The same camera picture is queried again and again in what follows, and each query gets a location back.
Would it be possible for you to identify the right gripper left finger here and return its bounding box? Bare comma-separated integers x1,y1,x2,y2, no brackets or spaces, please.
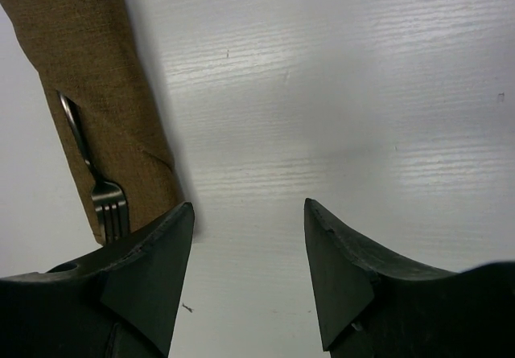
1,203,195,357

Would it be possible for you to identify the brown cloth napkin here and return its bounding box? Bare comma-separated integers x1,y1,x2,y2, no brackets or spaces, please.
1,0,183,244

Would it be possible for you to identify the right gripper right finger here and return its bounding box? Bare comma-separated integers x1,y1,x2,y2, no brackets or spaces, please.
304,199,514,357

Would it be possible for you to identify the black fork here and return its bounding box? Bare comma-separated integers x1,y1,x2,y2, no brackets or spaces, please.
58,93,130,245

